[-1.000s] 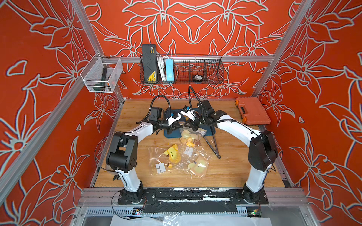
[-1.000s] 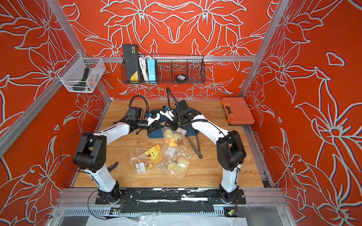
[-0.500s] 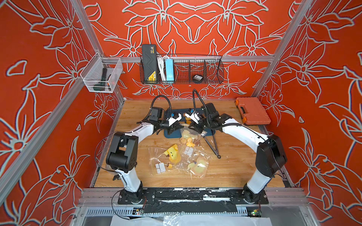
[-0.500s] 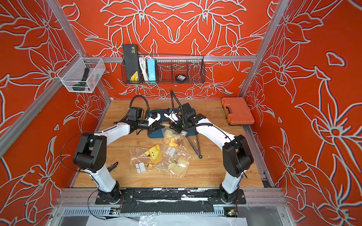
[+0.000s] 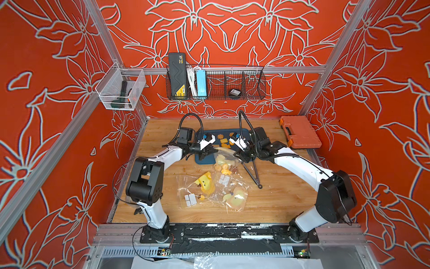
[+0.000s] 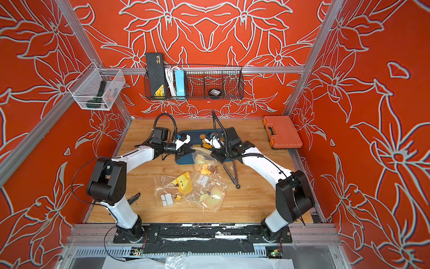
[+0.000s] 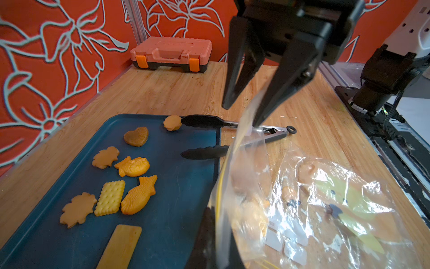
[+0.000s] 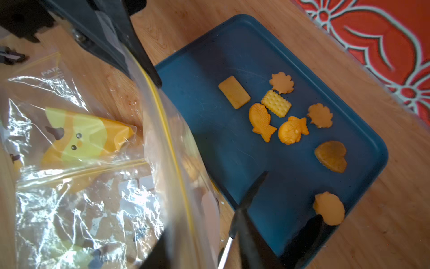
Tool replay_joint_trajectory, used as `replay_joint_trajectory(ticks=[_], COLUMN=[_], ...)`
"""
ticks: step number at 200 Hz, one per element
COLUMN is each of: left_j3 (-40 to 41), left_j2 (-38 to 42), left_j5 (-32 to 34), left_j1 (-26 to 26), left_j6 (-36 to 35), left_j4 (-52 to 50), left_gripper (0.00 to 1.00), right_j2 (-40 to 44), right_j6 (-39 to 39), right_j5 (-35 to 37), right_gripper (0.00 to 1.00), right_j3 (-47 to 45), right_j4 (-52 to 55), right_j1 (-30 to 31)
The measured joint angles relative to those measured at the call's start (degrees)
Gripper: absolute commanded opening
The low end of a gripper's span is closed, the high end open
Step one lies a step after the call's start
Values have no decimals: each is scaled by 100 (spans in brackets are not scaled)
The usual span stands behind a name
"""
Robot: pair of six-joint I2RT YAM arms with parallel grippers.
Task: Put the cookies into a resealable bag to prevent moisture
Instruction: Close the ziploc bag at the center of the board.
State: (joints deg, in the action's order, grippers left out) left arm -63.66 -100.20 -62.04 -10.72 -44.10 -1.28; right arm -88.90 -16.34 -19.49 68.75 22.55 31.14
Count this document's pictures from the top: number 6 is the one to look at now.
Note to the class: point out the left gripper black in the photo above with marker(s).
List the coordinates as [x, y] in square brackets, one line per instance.
[185, 152]

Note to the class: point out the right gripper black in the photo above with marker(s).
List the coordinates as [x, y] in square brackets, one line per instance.
[216, 154]

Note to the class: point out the dark blue tray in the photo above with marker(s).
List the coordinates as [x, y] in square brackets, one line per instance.
[197, 140]

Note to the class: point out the bag with cream bear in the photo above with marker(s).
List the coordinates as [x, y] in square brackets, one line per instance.
[204, 162]

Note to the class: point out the black metal tongs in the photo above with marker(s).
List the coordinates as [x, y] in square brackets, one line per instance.
[232, 173]

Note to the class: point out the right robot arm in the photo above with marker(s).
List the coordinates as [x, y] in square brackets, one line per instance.
[293, 193]

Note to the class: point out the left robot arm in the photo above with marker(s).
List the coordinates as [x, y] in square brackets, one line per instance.
[108, 182]

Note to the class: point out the bag with yellow duck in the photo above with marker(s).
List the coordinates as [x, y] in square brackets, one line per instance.
[170, 191]

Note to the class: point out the orange tool case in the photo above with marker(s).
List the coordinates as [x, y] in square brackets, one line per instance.
[281, 132]

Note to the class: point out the light blue power bank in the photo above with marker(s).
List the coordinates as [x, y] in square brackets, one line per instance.
[180, 83]

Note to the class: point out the black box in basket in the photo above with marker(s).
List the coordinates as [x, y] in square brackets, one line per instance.
[156, 75]

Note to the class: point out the black wire wall basket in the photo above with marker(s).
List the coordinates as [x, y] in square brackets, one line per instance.
[201, 79]

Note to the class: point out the dark green screwdriver handle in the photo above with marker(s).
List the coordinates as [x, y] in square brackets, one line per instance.
[96, 101]

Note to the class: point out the clear acrylic wall bin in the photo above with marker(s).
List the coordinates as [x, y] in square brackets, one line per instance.
[85, 86]

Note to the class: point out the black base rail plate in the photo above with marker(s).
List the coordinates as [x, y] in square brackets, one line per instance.
[161, 240]

